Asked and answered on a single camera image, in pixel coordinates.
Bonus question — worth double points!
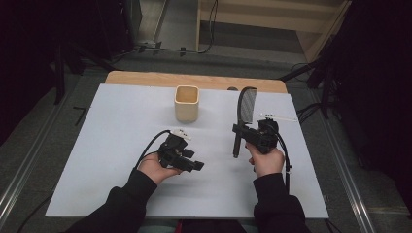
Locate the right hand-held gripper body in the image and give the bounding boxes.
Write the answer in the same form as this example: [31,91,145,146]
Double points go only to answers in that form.
[246,113,298,155]

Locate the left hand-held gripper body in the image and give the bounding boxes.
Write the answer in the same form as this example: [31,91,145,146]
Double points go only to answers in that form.
[157,128,195,173]

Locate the beige square holder cup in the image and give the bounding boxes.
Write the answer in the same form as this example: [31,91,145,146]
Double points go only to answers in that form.
[174,84,200,124]

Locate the person's left hand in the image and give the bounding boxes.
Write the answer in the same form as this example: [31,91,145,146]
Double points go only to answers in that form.
[137,151,184,186]

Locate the person's right hand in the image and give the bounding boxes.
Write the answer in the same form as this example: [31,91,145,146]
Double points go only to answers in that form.
[245,142,287,179]

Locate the white board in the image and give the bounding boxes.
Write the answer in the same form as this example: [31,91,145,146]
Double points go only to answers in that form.
[46,83,328,219]

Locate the person's legs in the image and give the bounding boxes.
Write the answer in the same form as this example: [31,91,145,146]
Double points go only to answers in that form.
[137,217,258,233]

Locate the wooden table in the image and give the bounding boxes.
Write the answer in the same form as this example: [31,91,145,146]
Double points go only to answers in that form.
[105,70,289,94]

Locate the black metal stand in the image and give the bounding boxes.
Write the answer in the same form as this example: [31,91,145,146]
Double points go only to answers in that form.
[279,52,343,120]
[51,40,116,106]

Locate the light wooden shelf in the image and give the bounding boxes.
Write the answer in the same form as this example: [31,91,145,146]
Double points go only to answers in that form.
[195,0,353,64]

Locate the dark curtain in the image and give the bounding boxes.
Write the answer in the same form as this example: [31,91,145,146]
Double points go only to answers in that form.
[0,0,137,147]
[319,0,412,215]

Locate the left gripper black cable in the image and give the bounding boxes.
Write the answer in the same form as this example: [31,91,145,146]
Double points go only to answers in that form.
[134,129,172,170]

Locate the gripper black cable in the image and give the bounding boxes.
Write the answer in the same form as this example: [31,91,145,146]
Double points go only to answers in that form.
[134,129,172,170]
[270,124,293,196]

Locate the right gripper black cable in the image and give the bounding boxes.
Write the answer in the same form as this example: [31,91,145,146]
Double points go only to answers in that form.
[270,124,293,196]

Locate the bundle of black floor cables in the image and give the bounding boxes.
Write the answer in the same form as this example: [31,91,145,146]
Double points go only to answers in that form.
[295,102,326,126]

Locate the metal floor rail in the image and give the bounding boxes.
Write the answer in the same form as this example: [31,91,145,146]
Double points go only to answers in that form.
[0,93,71,225]
[310,89,377,233]

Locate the thin floor cable with clips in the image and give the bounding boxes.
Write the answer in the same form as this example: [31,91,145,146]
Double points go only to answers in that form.
[113,40,199,61]

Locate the hanging black cable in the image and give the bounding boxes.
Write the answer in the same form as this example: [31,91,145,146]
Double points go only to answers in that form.
[197,0,219,54]

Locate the dark floor cable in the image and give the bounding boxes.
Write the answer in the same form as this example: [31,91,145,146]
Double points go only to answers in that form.
[16,193,54,233]

